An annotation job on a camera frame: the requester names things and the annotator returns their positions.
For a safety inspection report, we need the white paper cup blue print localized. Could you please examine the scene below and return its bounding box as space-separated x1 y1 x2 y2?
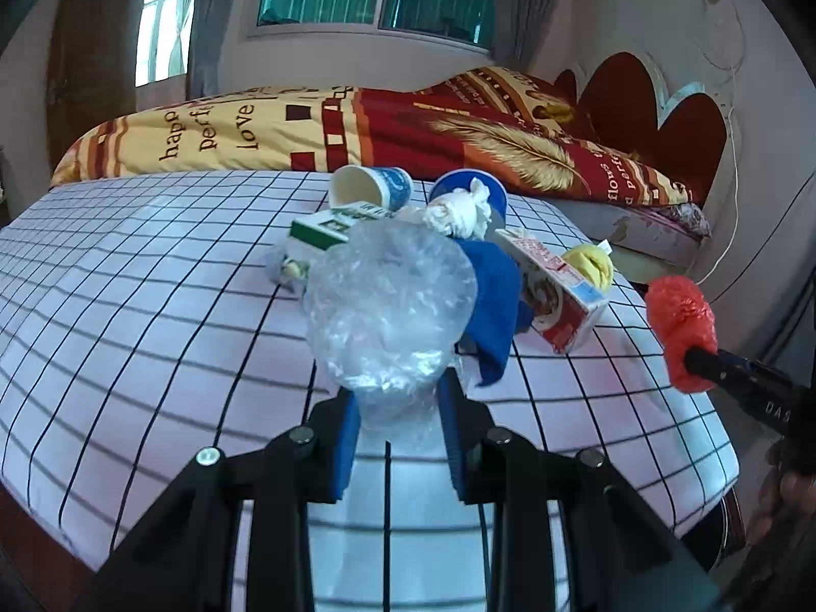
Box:
329 164 413 213

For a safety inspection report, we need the white wall cable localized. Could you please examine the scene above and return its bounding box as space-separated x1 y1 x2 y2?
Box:
698 0 748 289

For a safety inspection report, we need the red and white carton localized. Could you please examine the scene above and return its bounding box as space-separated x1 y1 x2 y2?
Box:
494 229 611 355

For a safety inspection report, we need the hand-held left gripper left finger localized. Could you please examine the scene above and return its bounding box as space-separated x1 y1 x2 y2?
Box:
76 392 363 612

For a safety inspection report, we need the grey curtain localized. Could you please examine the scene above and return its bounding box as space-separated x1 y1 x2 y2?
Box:
494 0 578 75

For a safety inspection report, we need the person's right hand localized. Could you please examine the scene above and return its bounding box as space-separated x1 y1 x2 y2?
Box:
747 470 816 549

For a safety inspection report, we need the white tablecloth covered table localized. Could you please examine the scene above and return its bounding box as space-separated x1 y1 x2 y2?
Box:
0 169 742 562

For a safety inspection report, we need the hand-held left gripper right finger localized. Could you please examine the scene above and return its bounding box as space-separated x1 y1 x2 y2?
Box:
439 370 721 612

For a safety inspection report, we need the clear plastic bag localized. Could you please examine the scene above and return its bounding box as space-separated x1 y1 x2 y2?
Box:
304 220 495 612

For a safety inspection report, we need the brown wooden wardrobe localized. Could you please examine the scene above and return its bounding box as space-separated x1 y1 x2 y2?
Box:
46 0 139 136

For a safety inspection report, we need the red heart-shaped headboard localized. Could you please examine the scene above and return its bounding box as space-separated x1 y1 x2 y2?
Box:
551 51 732 205

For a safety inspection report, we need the floral bed sheet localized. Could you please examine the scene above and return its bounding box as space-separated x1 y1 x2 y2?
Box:
637 200 713 241

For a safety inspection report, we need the yellow wrapper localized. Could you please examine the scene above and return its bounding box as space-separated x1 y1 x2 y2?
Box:
561 241 617 292

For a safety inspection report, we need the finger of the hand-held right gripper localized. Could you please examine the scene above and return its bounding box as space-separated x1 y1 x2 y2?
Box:
685 345 762 396

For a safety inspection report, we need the red and yellow printed blanket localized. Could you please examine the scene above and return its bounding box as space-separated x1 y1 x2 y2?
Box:
49 65 699 208

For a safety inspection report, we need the blue cloth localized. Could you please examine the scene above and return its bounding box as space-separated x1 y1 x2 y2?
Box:
454 239 535 390

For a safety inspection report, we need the dark wooden table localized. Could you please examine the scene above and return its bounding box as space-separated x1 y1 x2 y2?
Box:
0 488 111 591

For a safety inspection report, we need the white tissue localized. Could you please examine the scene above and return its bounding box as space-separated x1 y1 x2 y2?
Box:
417 178 504 241

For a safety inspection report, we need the green milk carton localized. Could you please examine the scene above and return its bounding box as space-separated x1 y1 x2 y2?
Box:
289 199 385 257

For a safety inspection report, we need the small window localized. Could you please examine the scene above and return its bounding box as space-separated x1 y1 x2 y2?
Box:
133 0 203 88

